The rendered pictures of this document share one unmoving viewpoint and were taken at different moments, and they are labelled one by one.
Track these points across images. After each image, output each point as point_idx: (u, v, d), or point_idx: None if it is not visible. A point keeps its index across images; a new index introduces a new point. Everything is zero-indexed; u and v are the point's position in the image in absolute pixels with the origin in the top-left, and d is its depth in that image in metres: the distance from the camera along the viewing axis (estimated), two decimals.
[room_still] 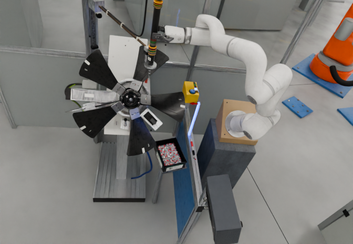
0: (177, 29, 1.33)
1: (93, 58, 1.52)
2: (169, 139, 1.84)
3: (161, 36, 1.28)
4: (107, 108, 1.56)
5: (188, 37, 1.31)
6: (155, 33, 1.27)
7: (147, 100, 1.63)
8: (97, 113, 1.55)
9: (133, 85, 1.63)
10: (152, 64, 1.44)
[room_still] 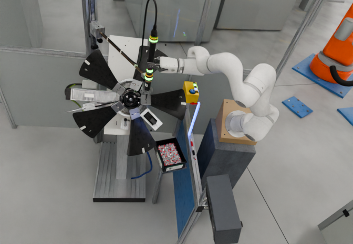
0: (171, 60, 1.46)
1: (93, 58, 1.52)
2: (169, 139, 1.84)
3: (154, 65, 1.42)
4: (107, 108, 1.56)
5: (181, 68, 1.44)
6: (149, 63, 1.42)
7: (147, 101, 1.63)
8: (97, 113, 1.55)
9: (133, 85, 1.63)
10: (149, 89, 1.56)
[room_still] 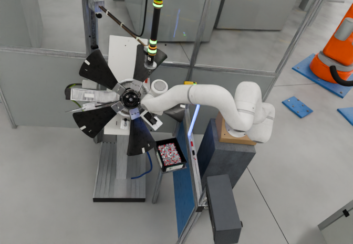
0: None
1: (157, 53, 1.59)
2: (169, 139, 1.84)
3: (156, 115, 1.53)
4: (114, 80, 1.56)
5: None
6: (154, 117, 1.56)
7: (134, 115, 1.63)
8: (106, 72, 1.54)
9: (144, 97, 1.64)
10: (152, 64, 1.44)
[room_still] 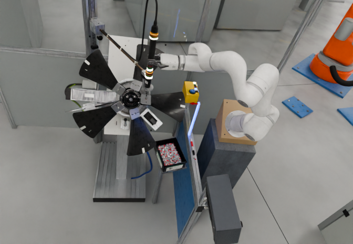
0: (172, 56, 1.44)
1: (157, 53, 1.59)
2: (169, 139, 1.84)
3: (155, 62, 1.40)
4: (114, 80, 1.56)
5: (182, 65, 1.43)
6: (149, 60, 1.40)
7: (134, 115, 1.63)
8: (106, 72, 1.54)
9: (144, 97, 1.64)
10: (149, 86, 1.55)
